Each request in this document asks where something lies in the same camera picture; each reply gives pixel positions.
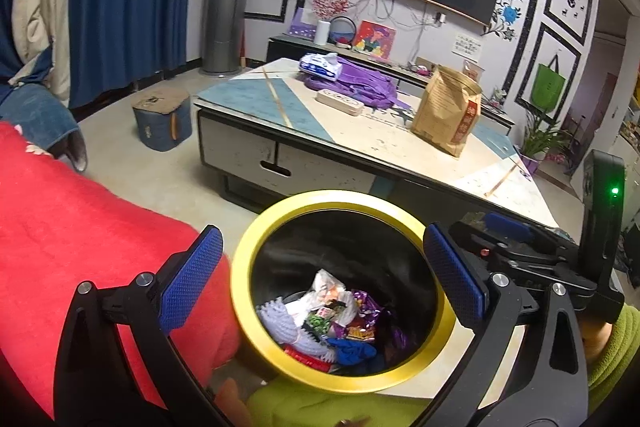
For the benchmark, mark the green snack wrapper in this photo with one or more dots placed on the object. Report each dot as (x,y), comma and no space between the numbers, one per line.
(317,322)

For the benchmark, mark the purple snack wrapper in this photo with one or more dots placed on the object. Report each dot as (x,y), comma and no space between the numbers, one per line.
(370,307)

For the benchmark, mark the black bin with yellow rim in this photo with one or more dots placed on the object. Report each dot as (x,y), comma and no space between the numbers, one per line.
(350,232)

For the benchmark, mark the white plastic wrapper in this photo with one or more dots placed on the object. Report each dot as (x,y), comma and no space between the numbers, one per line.
(327,284)

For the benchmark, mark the marble pattern coffee table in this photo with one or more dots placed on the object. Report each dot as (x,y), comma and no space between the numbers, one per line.
(240,92)

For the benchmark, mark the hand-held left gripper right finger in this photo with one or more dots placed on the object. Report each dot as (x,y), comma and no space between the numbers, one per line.
(452,277)

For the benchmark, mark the red floral blanket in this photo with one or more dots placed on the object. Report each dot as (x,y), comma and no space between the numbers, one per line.
(100,232)

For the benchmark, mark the colourful painting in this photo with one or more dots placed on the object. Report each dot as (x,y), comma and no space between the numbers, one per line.
(375,39)

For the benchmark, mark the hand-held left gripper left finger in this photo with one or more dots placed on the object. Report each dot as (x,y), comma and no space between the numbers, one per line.
(192,277)

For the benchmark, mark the wide blue curtain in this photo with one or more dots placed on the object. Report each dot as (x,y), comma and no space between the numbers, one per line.
(7,32)

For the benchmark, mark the lavender foam net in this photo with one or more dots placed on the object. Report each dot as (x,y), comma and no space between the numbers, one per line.
(275,319)

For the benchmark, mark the beige curtain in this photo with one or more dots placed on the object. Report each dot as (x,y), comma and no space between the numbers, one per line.
(45,7)

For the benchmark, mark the potted plant purple pot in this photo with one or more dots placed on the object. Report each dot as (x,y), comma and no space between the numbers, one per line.
(537,142)

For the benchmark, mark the round framed ornament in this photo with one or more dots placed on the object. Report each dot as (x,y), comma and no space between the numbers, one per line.
(344,32)

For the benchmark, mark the white wall notice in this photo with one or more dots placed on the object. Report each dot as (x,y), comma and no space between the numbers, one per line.
(467,45)

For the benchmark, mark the purple bag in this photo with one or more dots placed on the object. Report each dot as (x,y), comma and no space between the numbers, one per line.
(365,82)

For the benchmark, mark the blue stool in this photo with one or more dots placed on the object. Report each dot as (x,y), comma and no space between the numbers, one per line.
(160,132)

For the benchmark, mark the blue plastic wrapper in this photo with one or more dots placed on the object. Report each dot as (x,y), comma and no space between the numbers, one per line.
(350,352)

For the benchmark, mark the white vase with pink flowers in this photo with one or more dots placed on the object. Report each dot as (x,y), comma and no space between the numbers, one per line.
(322,33)

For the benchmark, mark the beige power strip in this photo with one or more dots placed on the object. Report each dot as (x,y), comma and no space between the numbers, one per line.
(340,102)

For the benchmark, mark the white wall plug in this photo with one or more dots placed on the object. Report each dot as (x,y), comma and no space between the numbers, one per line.
(440,18)

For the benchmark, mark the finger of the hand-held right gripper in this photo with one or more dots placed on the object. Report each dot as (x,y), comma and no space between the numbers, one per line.
(530,264)
(507,224)

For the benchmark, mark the person's left hand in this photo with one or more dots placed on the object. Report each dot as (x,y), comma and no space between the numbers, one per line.
(230,402)

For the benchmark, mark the green tote bag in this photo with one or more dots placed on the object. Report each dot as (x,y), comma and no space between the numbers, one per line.
(547,87)

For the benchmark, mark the brown paper bag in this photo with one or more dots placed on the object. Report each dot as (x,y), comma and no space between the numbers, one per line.
(445,112)

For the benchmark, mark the person's right forearm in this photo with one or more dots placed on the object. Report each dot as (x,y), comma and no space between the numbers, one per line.
(620,352)

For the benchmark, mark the purple box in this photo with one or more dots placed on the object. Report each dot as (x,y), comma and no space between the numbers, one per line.
(300,26)

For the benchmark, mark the white tissue pack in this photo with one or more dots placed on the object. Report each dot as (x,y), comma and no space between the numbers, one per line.
(320,66)

